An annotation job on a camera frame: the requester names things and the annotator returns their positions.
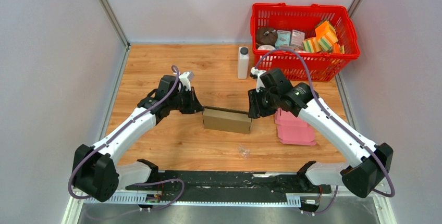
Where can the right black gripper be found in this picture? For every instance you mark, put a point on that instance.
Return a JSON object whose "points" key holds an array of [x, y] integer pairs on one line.
{"points": [[256, 110]]}

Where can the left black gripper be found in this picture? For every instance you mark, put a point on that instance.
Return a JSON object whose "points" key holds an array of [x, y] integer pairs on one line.
{"points": [[194, 104]]}

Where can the brown cardboard box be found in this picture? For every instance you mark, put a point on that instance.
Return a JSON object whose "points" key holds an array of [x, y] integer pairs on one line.
{"points": [[227, 120]]}

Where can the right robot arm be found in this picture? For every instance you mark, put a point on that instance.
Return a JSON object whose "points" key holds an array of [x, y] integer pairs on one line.
{"points": [[367, 163]]}

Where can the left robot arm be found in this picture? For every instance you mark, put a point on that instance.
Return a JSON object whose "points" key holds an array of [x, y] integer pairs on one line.
{"points": [[96, 172]]}

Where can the pink paper box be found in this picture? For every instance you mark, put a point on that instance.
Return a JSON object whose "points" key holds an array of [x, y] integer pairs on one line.
{"points": [[292, 130]]}

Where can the teal small box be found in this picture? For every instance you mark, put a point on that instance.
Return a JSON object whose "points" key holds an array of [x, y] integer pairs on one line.
{"points": [[283, 38]]}

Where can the grey pink small box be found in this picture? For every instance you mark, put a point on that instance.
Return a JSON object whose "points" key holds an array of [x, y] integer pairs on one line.
{"points": [[297, 39]]}

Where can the small clear screw bag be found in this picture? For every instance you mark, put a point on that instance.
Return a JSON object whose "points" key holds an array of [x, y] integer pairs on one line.
{"points": [[245, 152]]}

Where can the white bottle black cap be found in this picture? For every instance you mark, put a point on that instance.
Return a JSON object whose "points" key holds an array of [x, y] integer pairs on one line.
{"points": [[243, 62]]}

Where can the white round lid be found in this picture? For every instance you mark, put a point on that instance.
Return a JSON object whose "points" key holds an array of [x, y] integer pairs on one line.
{"points": [[266, 48]]}

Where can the brown round item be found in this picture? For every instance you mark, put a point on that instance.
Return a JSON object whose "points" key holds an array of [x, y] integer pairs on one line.
{"points": [[266, 36]]}

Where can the striped sponge pack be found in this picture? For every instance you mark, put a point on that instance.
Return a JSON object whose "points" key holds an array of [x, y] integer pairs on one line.
{"points": [[311, 45]]}

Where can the orange green sponge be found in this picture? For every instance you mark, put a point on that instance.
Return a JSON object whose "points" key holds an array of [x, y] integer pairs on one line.
{"points": [[326, 35]]}

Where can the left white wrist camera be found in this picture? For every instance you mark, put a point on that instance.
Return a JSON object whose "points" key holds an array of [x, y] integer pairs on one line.
{"points": [[185, 81]]}

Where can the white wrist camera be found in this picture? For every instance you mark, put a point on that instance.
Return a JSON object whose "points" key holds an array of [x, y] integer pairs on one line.
{"points": [[185, 81], [256, 75]]}

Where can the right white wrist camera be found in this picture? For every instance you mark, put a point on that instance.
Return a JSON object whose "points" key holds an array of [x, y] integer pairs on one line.
{"points": [[256, 75]]}

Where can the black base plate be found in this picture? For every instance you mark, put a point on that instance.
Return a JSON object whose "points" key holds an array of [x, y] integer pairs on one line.
{"points": [[231, 186]]}

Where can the aluminium frame rail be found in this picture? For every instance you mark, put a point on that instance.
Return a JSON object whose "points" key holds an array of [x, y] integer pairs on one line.
{"points": [[304, 204]]}

